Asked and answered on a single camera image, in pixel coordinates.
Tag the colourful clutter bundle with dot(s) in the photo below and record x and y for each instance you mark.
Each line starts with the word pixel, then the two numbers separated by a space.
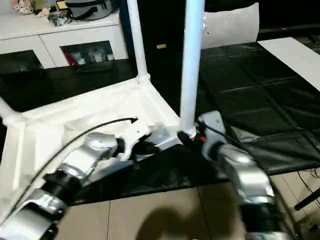
pixel 50 15

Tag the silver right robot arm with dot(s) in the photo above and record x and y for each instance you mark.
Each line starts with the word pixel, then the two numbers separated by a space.
pixel 245 180

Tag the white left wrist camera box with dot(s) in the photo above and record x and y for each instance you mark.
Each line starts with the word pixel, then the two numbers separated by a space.
pixel 135 132

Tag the white plastic table top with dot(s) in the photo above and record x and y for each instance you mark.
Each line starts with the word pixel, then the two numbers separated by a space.
pixel 65 115

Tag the black floor stand leg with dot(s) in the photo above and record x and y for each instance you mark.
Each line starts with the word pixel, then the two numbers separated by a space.
pixel 307 200

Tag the grey pillow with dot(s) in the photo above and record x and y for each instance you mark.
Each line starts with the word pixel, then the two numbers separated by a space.
pixel 235 27

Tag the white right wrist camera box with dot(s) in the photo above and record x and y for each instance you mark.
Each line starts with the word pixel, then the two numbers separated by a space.
pixel 211 122

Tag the white flat board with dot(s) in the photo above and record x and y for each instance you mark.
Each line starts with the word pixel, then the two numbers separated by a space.
pixel 295 55

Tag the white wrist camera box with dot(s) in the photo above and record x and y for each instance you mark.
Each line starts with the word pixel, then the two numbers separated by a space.
pixel 211 122
pixel 135 132

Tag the white sideboard cabinet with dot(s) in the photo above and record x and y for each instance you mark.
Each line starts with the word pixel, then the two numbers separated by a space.
pixel 40 35

